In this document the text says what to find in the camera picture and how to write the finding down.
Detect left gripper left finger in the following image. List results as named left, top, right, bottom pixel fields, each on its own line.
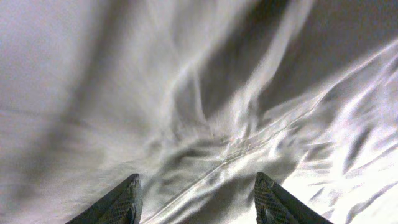
left=67, top=174, right=143, bottom=224

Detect grey shorts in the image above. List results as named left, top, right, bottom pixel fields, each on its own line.
left=1, top=1, right=397, bottom=223

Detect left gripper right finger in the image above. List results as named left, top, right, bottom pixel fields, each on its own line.
left=254, top=172, right=331, bottom=224

